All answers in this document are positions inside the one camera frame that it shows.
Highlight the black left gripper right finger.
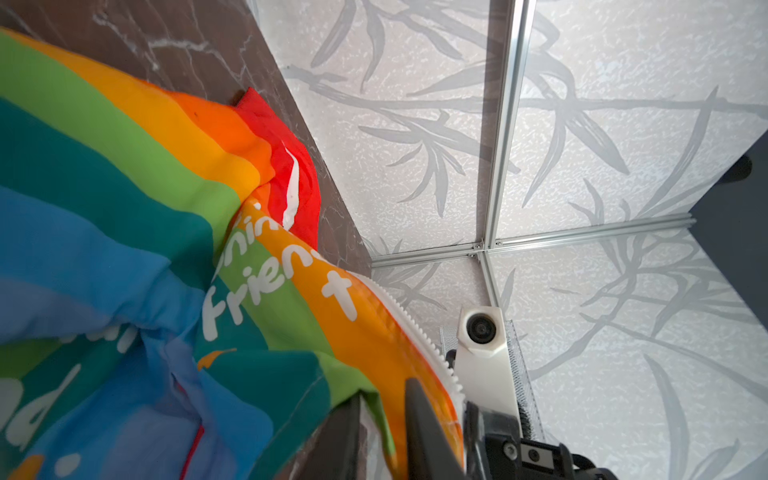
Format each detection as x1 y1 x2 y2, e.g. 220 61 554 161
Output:
405 378 465 480

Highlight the rainbow striped kids jacket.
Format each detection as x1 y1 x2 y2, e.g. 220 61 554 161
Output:
1 29 466 479

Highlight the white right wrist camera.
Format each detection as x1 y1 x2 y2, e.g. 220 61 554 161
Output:
453 306 520 420

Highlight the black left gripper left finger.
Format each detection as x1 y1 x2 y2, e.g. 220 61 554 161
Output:
289 394 362 480

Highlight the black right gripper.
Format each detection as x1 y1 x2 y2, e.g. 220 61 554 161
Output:
464 402 617 480

